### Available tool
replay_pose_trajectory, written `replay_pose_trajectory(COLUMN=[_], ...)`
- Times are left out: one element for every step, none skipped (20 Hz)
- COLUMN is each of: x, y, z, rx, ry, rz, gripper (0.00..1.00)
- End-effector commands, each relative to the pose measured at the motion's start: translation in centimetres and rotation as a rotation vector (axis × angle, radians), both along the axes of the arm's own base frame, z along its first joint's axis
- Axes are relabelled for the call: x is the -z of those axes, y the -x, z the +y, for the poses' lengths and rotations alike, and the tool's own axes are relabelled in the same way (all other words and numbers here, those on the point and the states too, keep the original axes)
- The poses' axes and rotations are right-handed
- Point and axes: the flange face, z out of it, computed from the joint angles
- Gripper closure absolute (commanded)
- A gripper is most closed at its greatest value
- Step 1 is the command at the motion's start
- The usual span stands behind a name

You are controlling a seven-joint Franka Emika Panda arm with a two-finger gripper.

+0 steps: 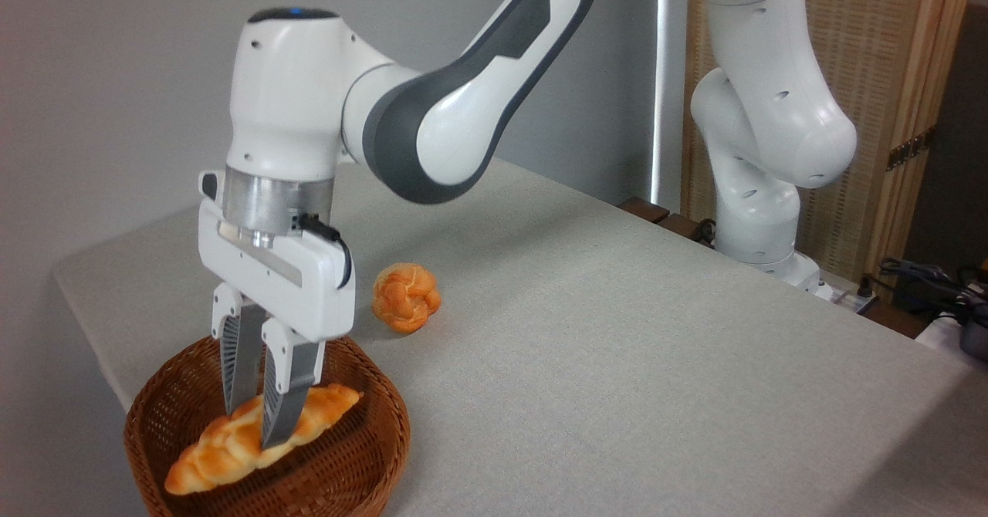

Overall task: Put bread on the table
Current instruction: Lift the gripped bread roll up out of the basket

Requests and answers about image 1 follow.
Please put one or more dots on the brown wicker basket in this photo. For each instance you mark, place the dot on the brown wicker basket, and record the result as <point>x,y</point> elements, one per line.
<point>347,463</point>

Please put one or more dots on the wooden rattan folding screen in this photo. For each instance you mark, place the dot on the wooden rattan folding screen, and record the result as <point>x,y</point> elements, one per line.
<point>888,38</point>

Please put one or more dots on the white power strip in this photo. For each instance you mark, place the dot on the white power strip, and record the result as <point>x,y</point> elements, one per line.
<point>845,299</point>

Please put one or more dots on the metal screen hinge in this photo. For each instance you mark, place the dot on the metal screen hinge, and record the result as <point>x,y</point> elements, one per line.
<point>911,149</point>

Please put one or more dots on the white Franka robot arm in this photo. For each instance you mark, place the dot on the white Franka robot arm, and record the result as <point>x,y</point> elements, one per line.
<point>772,116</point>

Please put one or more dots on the grey tablecloth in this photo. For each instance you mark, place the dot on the grey tablecloth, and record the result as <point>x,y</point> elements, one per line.
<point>617,363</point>

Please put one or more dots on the round knotted bread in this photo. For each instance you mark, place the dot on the round knotted bread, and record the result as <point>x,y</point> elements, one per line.
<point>407,299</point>

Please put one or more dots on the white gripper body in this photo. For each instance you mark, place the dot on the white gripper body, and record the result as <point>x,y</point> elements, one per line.
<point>309,285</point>

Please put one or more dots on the long braided bread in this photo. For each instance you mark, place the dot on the long braided bread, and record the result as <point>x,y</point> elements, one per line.
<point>216,455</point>

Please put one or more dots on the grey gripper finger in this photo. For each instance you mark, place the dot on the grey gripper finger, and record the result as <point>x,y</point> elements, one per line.
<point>241,363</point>
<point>282,401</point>

